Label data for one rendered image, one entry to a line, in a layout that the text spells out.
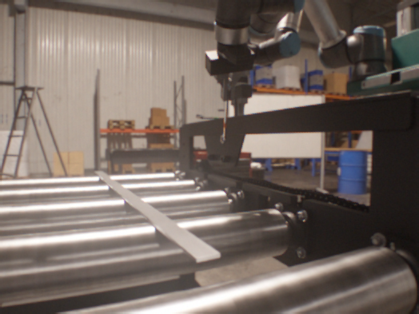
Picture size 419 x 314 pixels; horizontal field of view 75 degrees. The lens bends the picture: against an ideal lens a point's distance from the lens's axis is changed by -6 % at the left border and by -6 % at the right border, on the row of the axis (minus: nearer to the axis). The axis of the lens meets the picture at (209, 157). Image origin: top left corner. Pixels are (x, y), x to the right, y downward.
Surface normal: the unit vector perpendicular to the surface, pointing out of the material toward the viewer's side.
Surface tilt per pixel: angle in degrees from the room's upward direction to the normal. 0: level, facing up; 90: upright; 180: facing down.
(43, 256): 53
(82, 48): 90
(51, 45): 90
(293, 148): 90
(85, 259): 70
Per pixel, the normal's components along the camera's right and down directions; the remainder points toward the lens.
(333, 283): 0.24, -0.77
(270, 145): -0.01, 0.06
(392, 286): 0.35, -0.47
